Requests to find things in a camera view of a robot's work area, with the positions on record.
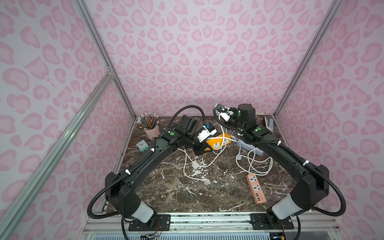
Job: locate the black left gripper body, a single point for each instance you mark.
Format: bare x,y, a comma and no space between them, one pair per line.
199,147

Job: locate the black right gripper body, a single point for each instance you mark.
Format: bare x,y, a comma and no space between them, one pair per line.
218,111

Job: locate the yellow power strip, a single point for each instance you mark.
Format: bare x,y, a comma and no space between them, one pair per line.
217,143

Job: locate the pink power strip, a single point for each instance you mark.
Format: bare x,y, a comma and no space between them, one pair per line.
256,189

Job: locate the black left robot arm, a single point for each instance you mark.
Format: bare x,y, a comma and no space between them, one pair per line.
120,189

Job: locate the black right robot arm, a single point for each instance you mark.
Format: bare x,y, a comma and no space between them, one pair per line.
312,182

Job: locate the grey-blue power strip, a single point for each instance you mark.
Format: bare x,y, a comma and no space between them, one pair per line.
248,147

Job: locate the grey stapler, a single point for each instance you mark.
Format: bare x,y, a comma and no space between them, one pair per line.
269,124

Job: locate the pink pencil cup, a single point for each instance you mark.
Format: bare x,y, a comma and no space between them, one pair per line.
149,123

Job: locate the small green desk clock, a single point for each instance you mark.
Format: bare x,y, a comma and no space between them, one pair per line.
142,145

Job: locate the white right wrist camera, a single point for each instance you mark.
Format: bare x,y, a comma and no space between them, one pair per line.
226,113

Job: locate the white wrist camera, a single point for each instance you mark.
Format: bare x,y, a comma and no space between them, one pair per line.
226,113
205,132

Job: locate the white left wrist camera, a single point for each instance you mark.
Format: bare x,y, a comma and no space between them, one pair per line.
205,132

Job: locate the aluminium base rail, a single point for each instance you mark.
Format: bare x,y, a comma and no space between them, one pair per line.
218,226

